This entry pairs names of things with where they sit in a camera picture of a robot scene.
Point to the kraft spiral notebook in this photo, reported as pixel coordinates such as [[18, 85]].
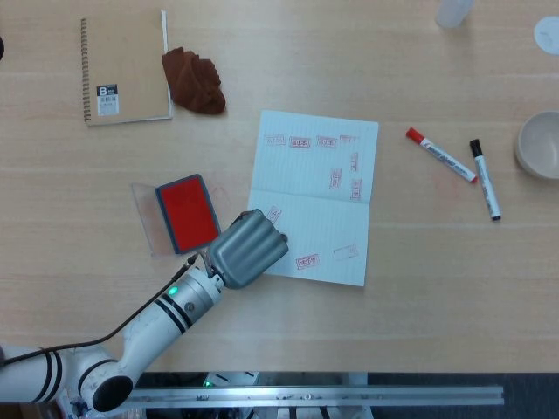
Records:
[[126, 65]]

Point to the red whiteboard marker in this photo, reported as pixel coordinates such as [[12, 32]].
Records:
[[443, 158]]

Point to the aluminium rail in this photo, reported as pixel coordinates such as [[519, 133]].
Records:
[[327, 396]]

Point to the open white stamped notebook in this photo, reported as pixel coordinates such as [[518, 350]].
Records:
[[319, 218]]

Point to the brown crumpled cloth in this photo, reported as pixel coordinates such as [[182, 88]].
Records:
[[194, 85]]

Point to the translucent squeeze bottle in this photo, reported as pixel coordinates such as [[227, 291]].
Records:
[[452, 13]]

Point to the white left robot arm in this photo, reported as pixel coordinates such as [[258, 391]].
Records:
[[148, 336]]

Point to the red ink pad clear lid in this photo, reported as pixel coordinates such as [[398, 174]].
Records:
[[188, 211]]

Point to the white round table grommet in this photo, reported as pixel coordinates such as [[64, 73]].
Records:
[[548, 35]]

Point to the white box with green light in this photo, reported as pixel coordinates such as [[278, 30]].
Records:
[[227, 379]]

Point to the black whiteboard marker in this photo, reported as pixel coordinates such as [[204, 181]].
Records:
[[485, 181]]

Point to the beige bowl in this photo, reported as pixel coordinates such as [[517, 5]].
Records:
[[541, 146]]

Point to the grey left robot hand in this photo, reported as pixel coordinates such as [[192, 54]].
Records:
[[246, 251]]

